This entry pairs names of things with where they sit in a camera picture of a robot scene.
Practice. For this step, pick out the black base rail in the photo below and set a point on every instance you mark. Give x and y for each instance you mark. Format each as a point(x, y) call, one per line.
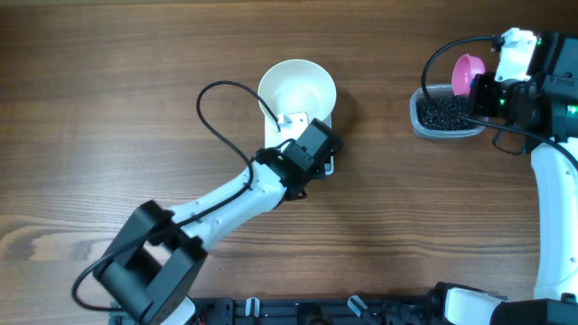
point(354, 310)

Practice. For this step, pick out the clear plastic container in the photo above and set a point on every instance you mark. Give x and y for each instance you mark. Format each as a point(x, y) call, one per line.
point(439, 90)

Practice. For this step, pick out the white bowl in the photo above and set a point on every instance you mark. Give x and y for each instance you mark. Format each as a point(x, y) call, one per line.
point(297, 86)

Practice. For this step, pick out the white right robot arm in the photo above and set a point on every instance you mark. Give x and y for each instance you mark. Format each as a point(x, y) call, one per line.
point(533, 93)

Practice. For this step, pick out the black beans in container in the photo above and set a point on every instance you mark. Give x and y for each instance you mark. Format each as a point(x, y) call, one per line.
point(431, 118)

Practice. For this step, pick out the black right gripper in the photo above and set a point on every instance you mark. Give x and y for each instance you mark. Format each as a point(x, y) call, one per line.
point(482, 85)

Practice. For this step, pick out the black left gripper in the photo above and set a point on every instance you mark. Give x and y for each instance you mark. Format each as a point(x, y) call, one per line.
point(317, 171)

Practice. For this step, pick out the pink scoop with blue handle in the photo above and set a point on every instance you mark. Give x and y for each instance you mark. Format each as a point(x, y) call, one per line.
point(466, 68)

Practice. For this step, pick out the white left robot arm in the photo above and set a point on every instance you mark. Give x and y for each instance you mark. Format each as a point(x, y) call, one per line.
point(151, 264)

